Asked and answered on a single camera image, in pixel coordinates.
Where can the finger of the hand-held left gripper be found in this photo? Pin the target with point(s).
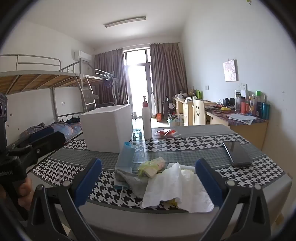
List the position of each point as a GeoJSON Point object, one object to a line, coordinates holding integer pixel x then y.
{"type": "Point", "coordinates": [42, 134]}
{"type": "Point", "coordinates": [54, 140]}

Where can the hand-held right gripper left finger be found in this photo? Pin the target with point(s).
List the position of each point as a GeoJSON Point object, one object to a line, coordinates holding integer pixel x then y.
{"type": "Point", "coordinates": [89, 178]}

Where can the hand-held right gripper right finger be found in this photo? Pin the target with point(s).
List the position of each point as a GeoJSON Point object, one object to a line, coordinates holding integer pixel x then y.
{"type": "Point", "coordinates": [208, 180]}

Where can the white tissue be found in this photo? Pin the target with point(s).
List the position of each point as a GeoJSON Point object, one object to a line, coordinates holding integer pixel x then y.
{"type": "Point", "coordinates": [171, 190]}

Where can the blue face mask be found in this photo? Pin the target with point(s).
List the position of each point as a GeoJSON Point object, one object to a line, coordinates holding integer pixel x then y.
{"type": "Point", "coordinates": [126, 154]}

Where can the grey sock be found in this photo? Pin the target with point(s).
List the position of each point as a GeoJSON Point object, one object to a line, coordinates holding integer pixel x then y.
{"type": "Point", "coordinates": [134, 183]}

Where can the white foam box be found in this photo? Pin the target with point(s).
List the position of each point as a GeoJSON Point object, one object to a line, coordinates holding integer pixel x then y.
{"type": "Point", "coordinates": [104, 129]}

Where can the pale green plastic bag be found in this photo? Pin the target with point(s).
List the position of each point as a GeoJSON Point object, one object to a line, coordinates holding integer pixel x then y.
{"type": "Point", "coordinates": [150, 170]}

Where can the person's left hand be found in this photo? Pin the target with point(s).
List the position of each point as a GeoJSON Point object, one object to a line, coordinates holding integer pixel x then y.
{"type": "Point", "coordinates": [25, 192]}

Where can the patterned blanket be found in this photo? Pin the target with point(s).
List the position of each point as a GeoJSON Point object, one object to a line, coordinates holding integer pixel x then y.
{"type": "Point", "coordinates": [67, 128]}

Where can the houndstooth tablecloth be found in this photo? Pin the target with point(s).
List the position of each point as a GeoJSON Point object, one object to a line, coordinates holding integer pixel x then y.
{"type": "Point", "coordinates": [185, 143]}

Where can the metal bunk bed wooden slats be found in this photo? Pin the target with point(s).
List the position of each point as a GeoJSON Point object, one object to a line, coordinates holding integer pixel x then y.
{"type": "Point", "coordinates": [34, 77]}

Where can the red snack packet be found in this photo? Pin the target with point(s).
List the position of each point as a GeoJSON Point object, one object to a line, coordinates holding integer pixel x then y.
{"type": "Point", "coordinates": [165, 133]}

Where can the long wooden desk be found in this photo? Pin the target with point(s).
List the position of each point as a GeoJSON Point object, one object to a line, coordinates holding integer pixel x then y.
{"type": "Point", "coordinates": [249, 132]}

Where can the blue spray bottle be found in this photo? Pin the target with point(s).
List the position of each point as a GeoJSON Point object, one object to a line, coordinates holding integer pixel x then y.
{"type": "Point", "coordinates": [137, 134]}

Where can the white plastic bucket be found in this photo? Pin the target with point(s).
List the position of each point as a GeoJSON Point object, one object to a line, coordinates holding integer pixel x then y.
{"type": "Point", "coordinates": [173, 120]}

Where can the wooden chair smiley face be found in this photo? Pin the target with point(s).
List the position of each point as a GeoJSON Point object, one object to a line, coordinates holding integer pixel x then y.
{"type": "Point", "coordinates": [198, 111]}

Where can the wooden desk with drawers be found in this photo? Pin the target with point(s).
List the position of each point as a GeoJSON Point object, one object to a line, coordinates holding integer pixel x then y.
{"type": "Point", "coordinates": [187, 113]}

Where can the printed papers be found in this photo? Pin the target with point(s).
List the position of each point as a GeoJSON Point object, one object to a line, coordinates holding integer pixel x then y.
{"type": "Point", "coordinates": [242, 118]}

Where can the small yellow tool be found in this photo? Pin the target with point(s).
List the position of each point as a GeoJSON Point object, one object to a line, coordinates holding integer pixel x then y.
{"type": "Point", "coordinates": [225, 108]}

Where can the metal bunk bed with ladder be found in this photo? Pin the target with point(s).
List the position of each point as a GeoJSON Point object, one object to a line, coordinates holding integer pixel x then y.
{"type": "Point", "coordinates": [99, 77]}

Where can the dark hanging clothes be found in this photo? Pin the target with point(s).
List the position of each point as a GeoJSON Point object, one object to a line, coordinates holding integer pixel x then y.
{"type": "Point", "coordinates": [108, 81]}

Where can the orange bag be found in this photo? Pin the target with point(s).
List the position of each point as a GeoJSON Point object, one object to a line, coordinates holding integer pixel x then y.
{"type": "Point", "coordinates": [159, 117]}

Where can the white pump bottle red cap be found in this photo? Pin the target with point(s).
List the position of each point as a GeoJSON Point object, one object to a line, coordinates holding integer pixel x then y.
{"type": "Point", "coordinates": [146, 122]}

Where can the black headphones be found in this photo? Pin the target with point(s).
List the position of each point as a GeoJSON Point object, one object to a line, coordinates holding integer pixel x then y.
{"type": "Point", "coordinates": [229, 102]}

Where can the black bag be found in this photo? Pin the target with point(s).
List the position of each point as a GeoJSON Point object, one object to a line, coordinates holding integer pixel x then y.
{"type": "Point", "coordinates": [167, 105]}

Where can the green box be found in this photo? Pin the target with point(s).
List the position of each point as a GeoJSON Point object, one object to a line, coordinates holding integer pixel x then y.
{"type": "Point", "coordinates": [199, 94]}

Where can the white air conditioner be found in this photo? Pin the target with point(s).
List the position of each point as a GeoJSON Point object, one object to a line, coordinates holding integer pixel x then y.
{"type": "Point", "coordinates": [81, 55]}

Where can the row of toiletry bottles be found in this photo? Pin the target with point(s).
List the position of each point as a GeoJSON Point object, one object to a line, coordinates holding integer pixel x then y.
{"type": "Point", "coordinates": [261, 111]}

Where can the brown curtain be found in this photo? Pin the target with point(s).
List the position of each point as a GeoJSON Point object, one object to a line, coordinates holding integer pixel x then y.
{"type": "Point", "coordinates": [166, 74]}
{"type": "Point", "coordinates": [108, 69]}

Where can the glass balcony door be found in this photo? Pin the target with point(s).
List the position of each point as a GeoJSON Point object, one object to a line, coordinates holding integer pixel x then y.
{"type": "Point", "coordinates": [138, 81]}

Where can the ceiling tube lamp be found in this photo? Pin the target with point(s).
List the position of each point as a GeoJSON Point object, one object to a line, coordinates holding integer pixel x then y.
{"type": "Point", "coordinates": [124, 21]}

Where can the white wall switch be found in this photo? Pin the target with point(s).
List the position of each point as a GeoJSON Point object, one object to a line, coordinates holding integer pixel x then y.
{"type": "Point", "coordinates": [244, 86]}

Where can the wall poster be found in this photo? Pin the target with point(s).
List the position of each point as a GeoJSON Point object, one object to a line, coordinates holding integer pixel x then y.
{"type": "Point", "coordinates": [230, 70]}

